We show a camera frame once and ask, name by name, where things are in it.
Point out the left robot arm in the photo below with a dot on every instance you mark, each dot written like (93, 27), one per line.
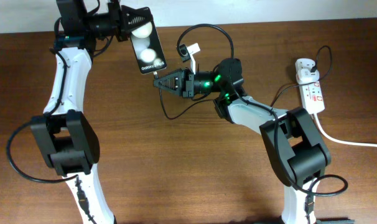
(67, 142)

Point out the white USB charger plug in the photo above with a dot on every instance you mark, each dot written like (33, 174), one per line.
(305, 76)

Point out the white power strip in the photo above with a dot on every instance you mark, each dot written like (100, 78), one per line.
(311, 93)

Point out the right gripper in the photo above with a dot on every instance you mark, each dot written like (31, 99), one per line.
(186, 83)

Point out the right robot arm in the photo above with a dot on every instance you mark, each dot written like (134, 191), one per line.
(295, 148)

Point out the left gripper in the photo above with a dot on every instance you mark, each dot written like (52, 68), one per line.
(124, 14)

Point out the black smartphone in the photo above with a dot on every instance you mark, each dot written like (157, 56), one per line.
(147, 48)

